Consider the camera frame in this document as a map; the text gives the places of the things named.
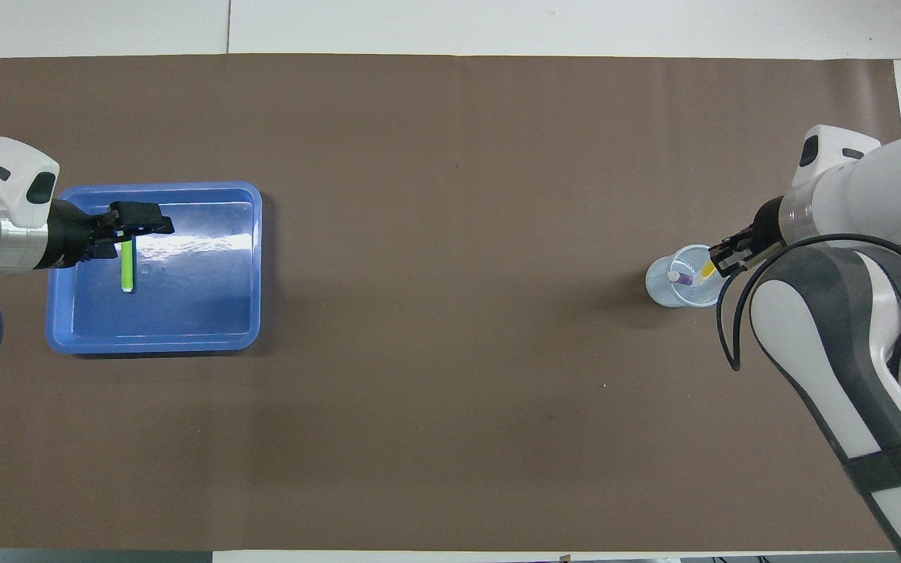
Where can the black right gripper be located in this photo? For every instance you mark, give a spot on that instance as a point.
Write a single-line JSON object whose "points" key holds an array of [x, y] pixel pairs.
{"points": [[767, 227]]}

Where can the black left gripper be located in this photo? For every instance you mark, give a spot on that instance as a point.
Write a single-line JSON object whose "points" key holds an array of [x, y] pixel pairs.
{"points": [[71, 234]]}

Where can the yellow pen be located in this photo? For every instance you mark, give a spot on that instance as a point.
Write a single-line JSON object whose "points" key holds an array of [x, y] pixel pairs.
{"points": [[707, 272]]}

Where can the green pen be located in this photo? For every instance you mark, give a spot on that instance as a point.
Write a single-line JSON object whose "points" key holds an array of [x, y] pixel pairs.
{"points": [[127, 270]]}

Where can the purple pen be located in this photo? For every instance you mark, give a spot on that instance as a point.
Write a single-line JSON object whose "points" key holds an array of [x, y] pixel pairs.
{"points": [[679, 276]]}

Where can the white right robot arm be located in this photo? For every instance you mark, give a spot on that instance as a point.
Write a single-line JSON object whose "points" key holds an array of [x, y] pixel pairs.
{"points": [[849, 313]]}

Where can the white mesh pen cup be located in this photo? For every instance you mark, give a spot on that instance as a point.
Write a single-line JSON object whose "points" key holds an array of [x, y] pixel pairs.
{"points": [[658, 285]]}

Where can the blue plastic tray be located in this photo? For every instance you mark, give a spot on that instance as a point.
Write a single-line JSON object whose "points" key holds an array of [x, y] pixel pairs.
{"points": [[184, 313]]}

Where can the brown paper table mat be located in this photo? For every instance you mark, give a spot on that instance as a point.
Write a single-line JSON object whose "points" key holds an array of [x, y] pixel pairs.
{"points": [[450, 391]]}

